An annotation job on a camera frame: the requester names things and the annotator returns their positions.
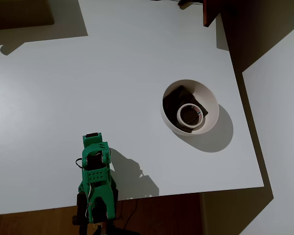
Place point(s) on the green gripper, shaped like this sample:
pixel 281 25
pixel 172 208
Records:
pixel 91 136

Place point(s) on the beige masking tape roll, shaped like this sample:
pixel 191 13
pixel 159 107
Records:
pixel 178 115

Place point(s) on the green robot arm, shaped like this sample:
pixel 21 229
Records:
pixel 98 175

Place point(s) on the dark cloth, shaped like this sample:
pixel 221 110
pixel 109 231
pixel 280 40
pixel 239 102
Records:
pixel 171 102

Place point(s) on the beige round bowl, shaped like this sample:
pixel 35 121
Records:
pixel 210 98

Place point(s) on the brown wooden board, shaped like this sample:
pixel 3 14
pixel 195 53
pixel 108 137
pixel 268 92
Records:
pixel 208 12

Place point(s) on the white side furniture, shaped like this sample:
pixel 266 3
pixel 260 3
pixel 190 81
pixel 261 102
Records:
pixel 279 122

